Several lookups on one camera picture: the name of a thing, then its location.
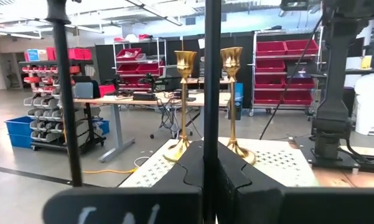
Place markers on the white container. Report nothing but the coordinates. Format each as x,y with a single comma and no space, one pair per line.
370,109

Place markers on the flat black box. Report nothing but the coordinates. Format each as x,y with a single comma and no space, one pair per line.
144,96

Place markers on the grey case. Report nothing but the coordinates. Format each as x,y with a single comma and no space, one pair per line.
82,91

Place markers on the blue box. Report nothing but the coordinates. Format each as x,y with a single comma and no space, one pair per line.
33,55

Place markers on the black shelf cart with bins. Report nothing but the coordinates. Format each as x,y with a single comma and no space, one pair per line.
81,62

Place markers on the blue panel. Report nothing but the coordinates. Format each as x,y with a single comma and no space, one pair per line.
239,93

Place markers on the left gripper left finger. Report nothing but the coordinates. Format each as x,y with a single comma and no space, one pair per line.
127,205

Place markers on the black candle stick holder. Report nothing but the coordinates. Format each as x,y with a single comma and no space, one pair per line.
65,93
212,77

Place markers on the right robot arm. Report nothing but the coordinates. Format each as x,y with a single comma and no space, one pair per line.
333,118

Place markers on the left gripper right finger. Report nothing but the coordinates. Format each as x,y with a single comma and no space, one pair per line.
252,205

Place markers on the gold candle stick holder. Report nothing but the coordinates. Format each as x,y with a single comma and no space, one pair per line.
231,60
185,63

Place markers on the blue storage bin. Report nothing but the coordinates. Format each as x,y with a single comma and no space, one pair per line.
20,141
103,127
18,126

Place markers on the yellow sign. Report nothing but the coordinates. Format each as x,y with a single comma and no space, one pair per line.
366,62

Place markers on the wooden desk with grey legs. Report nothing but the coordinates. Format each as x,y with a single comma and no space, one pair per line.
112,100

